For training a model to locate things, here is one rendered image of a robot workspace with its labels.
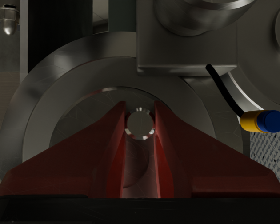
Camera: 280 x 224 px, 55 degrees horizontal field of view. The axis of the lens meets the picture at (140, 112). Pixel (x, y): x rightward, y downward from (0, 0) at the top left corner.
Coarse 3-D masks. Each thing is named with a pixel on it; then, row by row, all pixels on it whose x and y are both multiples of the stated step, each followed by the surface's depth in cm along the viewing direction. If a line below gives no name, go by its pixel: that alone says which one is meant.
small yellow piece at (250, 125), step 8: (208, 64) 13; (208, 72) 13; (216, 72) 13; (216, 80) 13; (224, 88) 13; (224, 96) 13; (232, 104) 12; (240, 112) 12; (248, 112) 11; (256, 112) 11; (264, 112) 10; (272, 112) 10; (240, 120) 12; (248, 120) 11; (256, 120) 10; (264, 120) 10; (272, 120) 10; (248, 128) 11; (256, 128) 10; (264, 128) 10; (272, 128) 10
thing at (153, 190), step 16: (96, 96) 14; (112, 96) 14; (128, 96) 14; (144, 96) 14; (64, 112) 14; (80, 112) 14; (96, 112) 14; (64, 128) 14; (80, 128) 14; (128, 144) 14; (144, 144) 15; (128, 160) 14; (144, 160) 15; (128, 176) 15; (144, 176) 14; (128, 192) 14; (144, 192) 14
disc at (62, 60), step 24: (72, 48) 16; (96, 48) 16; (120, 48) 16; (48, 72) 16; (24, 96) 16; (216, 96) 16; (24, 120) 16; (216, 120) 16; (0, 144) 16; (240, 144) 16; (0, 168) 16
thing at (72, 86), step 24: (72, 72) 16; (96, 72) 16; (120, 72) 16; (48, 96) 16; (72, 96) 16; (168, 96) 16; (192, 96) 16; (48, 120) 16; (192, 120) 16; (24, 144) 16; (48, 144) 16
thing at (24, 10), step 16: (32, 0) 18; (48, 0) 21; (64, 0) 25; (80, 0) 32; (32, 16) 18; (48, 16) 21; (64, 16) 25; (80, 16) 32; (32, 32) 18; (48, 32) 21; (64, 32) 25; (80, 32) 32; (32, 48) 18; (48, 48) 21; (32, 64) 18
